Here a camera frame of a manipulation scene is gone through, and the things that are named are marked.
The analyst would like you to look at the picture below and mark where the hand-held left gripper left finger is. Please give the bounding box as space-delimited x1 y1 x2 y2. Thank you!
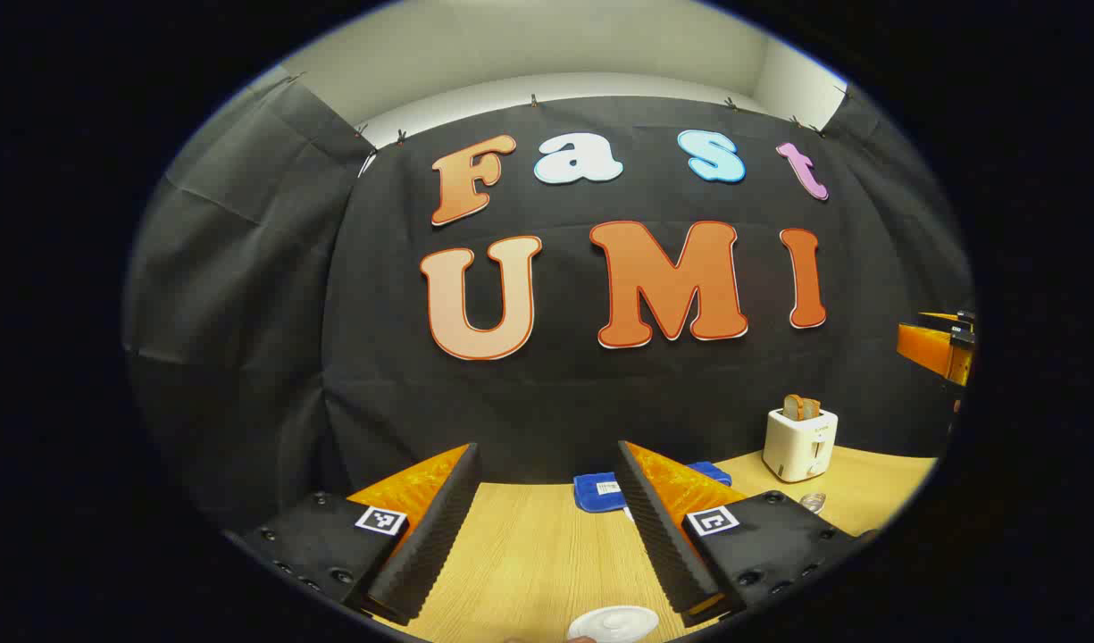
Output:
241 442 485 626

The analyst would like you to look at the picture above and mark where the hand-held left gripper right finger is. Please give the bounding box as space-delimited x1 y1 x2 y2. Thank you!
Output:
614 439 862 628

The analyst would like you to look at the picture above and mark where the blue folded towel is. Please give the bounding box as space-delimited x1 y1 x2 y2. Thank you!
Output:
573 461 733 517

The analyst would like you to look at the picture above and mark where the white teacup lid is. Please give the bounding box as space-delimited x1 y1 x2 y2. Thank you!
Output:
567 605 660 643

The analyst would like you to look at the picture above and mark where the white toaster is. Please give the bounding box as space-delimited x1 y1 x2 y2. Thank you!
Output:
763 407 839 483

